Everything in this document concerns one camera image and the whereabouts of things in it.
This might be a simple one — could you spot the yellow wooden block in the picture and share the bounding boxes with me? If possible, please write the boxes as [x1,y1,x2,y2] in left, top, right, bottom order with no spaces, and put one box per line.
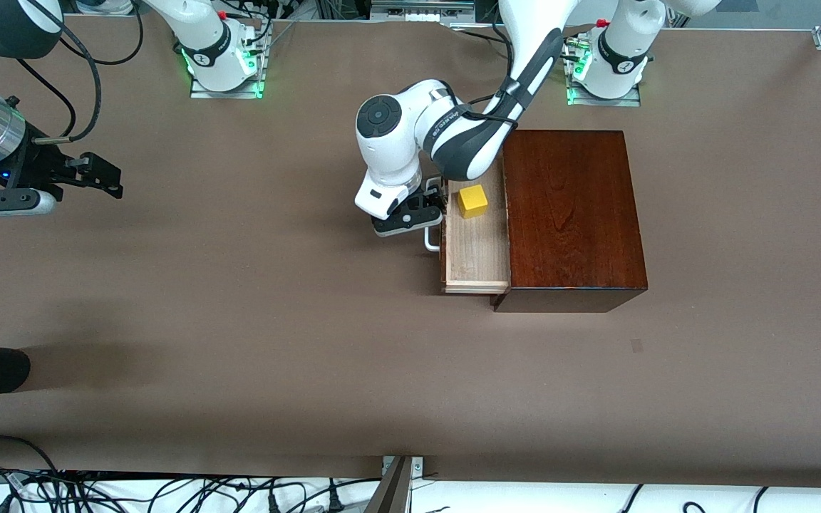
[457,185,489,219]

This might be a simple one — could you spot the wooden drawer with white handle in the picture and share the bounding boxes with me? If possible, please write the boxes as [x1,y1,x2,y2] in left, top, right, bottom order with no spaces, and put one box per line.
[423,160,512,295]

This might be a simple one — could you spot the dark brown wooden cabinet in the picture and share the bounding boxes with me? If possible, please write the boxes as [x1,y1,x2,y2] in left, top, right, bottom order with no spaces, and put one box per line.
[490,130,649,313]

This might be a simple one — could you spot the brown table cover sheet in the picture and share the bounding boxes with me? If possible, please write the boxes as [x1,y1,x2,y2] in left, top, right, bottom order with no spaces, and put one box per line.
[0,16,821,492]

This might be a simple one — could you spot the thin black cable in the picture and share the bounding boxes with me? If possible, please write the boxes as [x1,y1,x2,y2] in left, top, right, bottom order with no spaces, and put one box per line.
[15,57,78,138]

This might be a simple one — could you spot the black looping cable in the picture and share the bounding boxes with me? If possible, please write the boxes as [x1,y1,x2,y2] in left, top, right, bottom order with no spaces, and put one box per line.
[61,0,145,68]

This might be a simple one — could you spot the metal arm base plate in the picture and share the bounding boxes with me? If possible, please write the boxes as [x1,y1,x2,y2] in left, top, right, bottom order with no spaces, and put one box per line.
[569,39,644,108]
[192,32,269,100]

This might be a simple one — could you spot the grey metal mount bracket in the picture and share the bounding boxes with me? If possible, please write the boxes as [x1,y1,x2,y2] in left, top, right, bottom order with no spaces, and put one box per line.
[366,455,426,513]

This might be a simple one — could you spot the tangled black cables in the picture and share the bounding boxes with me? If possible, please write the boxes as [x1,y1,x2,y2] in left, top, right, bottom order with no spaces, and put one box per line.
[0,467,383,513]

